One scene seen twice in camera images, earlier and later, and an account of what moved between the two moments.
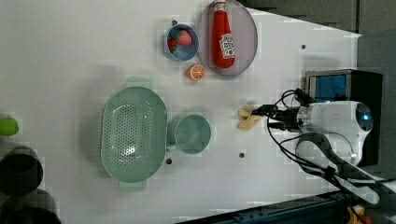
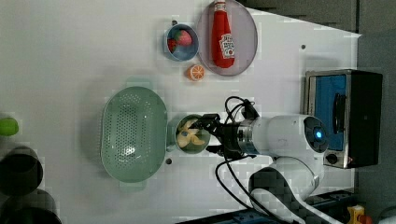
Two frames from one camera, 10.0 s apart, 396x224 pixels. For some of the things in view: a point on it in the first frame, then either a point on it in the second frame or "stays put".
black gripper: [288, 117] -> [231, 147]
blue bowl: [187, 51] stays put
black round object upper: [35, 207] stays put
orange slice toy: [195, 73] stays put
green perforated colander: [134, 134] stays put
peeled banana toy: [247, 120] -> [186, 133]
